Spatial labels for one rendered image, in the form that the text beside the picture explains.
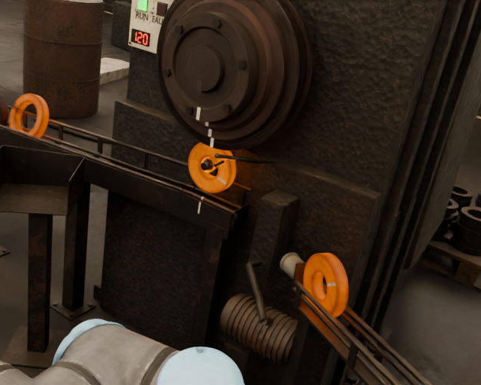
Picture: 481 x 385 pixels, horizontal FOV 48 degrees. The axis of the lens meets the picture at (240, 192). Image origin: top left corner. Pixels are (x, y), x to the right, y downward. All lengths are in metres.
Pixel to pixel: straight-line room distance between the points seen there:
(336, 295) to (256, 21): 0.70
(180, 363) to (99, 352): 0.09
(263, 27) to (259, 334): 0.80
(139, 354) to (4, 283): 1.88
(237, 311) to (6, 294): 1.18
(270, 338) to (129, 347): 0.88
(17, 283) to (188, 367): 1.92
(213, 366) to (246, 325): 0.91
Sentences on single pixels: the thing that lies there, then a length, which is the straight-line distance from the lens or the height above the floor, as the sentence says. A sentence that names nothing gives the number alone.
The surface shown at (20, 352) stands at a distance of 2.13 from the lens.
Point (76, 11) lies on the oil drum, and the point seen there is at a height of 0.81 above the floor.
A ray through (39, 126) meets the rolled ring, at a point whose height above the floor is 0.69.
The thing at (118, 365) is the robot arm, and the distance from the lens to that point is 0.63.
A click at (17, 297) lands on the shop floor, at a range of 2.40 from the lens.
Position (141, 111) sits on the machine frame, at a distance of 1.86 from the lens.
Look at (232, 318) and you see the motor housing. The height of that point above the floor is 0.50.
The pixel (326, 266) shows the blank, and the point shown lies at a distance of 1.31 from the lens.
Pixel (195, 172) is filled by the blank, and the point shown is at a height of 0.78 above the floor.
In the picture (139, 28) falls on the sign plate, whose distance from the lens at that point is 1.88.
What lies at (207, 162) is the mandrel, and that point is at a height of 0.84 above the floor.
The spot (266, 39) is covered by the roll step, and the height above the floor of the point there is 1.22.
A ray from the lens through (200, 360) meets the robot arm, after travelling 0.61.
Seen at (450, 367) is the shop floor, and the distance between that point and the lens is 2.51.
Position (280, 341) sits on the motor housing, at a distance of 1.47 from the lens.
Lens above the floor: 1.41
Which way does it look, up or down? 24 degrees down
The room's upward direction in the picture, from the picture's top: 10 degrees clockwise
